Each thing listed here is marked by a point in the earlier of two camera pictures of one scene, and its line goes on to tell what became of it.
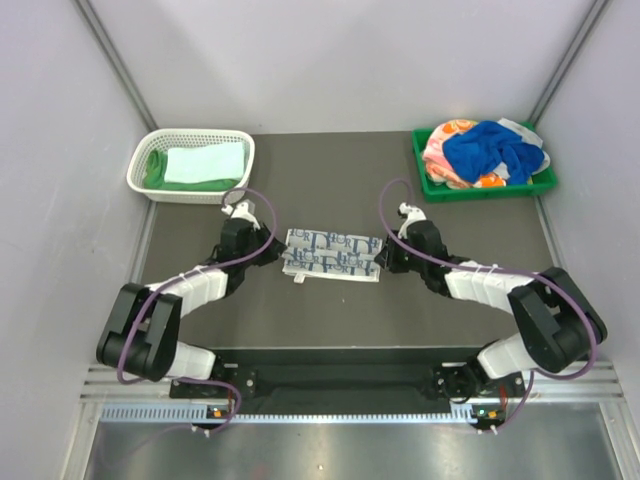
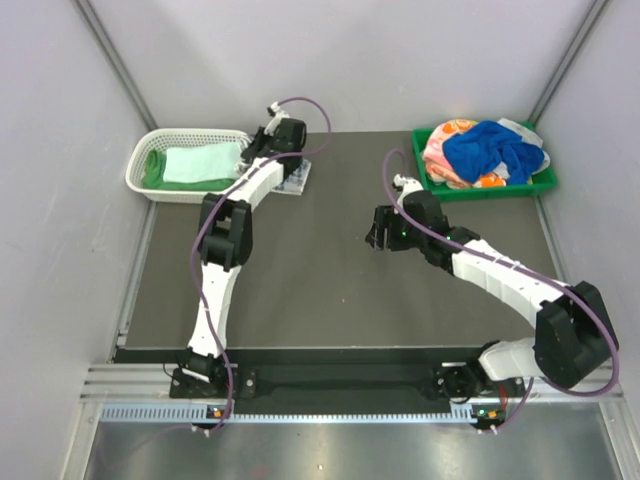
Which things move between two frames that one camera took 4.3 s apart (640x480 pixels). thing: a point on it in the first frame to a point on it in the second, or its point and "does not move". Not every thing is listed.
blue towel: (473, 151) does not move
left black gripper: (272, 254) to (253, 147)
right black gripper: (387, 258) to (386, 218)
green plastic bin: (544, 182) does not move
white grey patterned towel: (528, 137) does not move
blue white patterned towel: (319, 254) to (295, 181)
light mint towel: (204, 163) does not move
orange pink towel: (437, 164) does not move
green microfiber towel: (154, 177) does not move
